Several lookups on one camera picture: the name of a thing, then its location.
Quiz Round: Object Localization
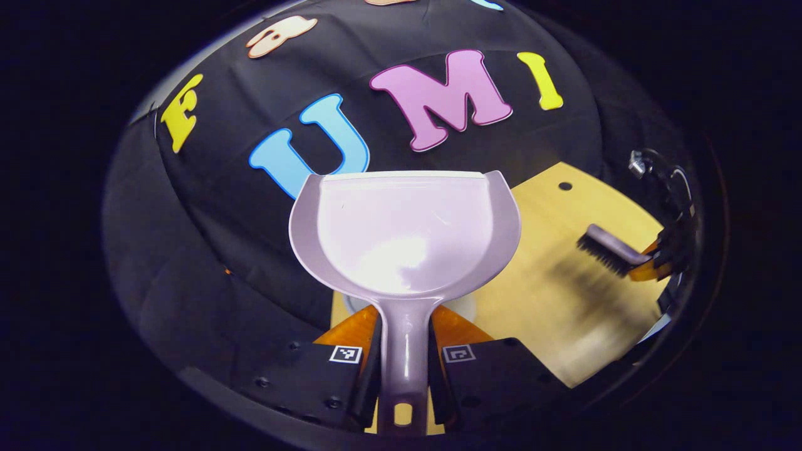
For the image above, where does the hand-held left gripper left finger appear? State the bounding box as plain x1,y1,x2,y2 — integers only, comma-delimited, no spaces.
235,305,383,432

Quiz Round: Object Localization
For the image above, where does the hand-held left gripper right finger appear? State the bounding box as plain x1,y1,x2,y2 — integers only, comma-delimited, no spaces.
428,305,574,428

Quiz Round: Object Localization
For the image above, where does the small lavender broom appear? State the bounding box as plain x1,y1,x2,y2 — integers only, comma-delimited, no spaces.
576,224,655,278

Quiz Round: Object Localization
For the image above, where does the white garbage bin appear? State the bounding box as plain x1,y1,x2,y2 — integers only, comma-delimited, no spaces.
341,291,478,321

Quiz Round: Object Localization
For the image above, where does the lavender plastic dustpan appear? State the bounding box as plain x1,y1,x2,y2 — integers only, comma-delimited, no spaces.
288,170,522,436

